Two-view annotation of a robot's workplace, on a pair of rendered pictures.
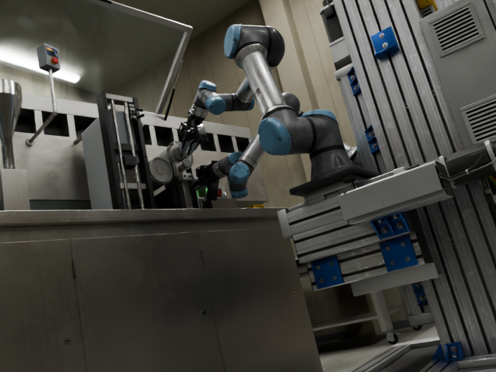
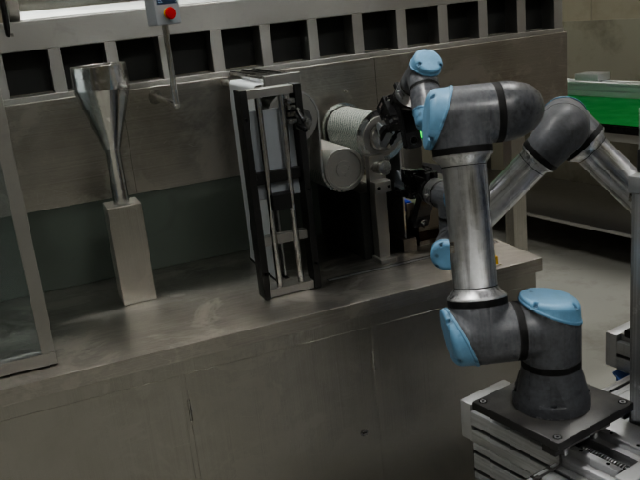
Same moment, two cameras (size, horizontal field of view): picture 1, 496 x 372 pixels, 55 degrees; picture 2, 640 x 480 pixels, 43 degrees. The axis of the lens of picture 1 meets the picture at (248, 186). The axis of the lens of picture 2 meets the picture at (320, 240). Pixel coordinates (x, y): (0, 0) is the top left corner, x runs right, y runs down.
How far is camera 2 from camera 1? 127 cm
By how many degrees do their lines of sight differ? 40
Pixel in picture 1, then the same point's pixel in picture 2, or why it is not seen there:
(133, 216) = (269, 334)
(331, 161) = (542, 395)
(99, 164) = not seen: hidden behind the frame
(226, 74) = not seen: outside the picture
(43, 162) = (175, 128)
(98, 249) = (221, 380)
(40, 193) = (173, 176)
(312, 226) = (498, 453)
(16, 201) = (131, 250)
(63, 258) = (175, 399)
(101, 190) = not seen: hidden behind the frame
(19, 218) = (117, 371)
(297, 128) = (493, 347)
